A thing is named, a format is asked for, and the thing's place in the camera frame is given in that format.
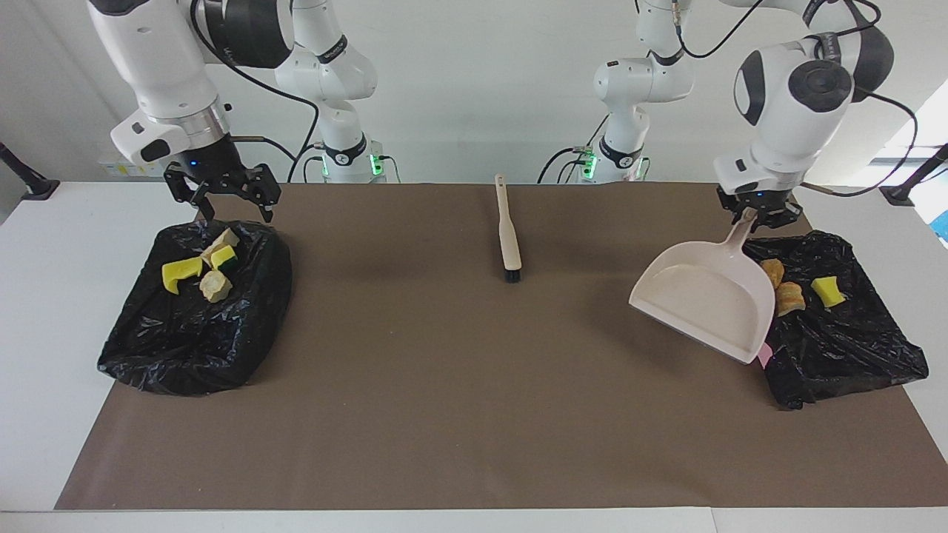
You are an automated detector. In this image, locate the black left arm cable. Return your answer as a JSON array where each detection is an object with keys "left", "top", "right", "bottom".
[{"left": 670, "top": 0, "right": 919, "bottom": 198}]

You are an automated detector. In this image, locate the black trash bag bin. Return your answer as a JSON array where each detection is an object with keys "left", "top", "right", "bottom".
[{"left": 97, "top": 218, "right": 293, "bottom": 397}]

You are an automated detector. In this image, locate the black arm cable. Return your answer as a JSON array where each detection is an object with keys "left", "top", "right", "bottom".
[
  {"left": 191, "top": 0, "right": 321, "bottom": 184},
  {"left": 670, "top": 0, "right": 919, "bottom": 198}
]

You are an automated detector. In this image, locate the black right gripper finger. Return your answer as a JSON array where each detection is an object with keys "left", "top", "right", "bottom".
[
  {"left": 230, "top": 164, "right": 282, "bottom": 224},
  {"left": 164, "top": 164, "right": 216, "bottom": 223}
]

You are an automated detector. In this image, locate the plain yellow sponge piece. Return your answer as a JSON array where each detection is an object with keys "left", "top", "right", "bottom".
[{"left": 810, "top": 276, "right": 847, "bottom": 308}]

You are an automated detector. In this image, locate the black left base cable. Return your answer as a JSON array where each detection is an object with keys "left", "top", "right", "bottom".
[{"left": 537, "top": 115, "right": 610, "bottom": 184}]

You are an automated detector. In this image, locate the notched yellow green sponge piece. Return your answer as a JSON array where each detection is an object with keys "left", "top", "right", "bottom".
[{"left": 161, "top": 256, "right": 204, "bottom": 295}]

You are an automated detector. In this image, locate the brown paper table mat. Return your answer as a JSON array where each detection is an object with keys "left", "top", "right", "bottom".
[{"left": 56, "top": 183, "right": 948, "bottom": 510}]

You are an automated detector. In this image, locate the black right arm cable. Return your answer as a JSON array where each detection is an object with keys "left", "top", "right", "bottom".
[{"left": 191, "top": 0, "right": 321, "bottom": 184}]

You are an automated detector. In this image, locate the white wall outlet box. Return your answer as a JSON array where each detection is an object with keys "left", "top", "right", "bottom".
[{"left": 98, "top": 152, "right": 165, "bottom": 178}]

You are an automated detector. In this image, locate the black camera stand clamp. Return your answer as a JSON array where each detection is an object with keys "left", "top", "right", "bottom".
[
  {"left": 0, "top": 141, "right": 60, "bottom": 201},
  {"left": 880, "top": 144, "right": 948, "bottom": 207}
]

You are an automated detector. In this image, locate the black right base cable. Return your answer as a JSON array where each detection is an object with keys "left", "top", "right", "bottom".
[{"left": 287, "top": 143, "right": 327, "bottom": 184}]

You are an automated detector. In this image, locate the beige plastic dustpan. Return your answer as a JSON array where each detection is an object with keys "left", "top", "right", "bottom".
[{"left": 629, "top": 207, "right": 776, "bottom": 365}]

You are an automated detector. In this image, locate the black bag over pink bin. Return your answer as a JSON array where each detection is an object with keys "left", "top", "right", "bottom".
[{"left": 743, "top": 230, "right": 929, "bottom": 411}]

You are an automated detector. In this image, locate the black base cable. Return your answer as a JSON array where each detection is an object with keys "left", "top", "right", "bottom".
[
  {"left": 537, "top": 115, "right": 610, "bottom": 184},
  {"left": 287, "top": 143, "right": 327, "bottom": 184}
]

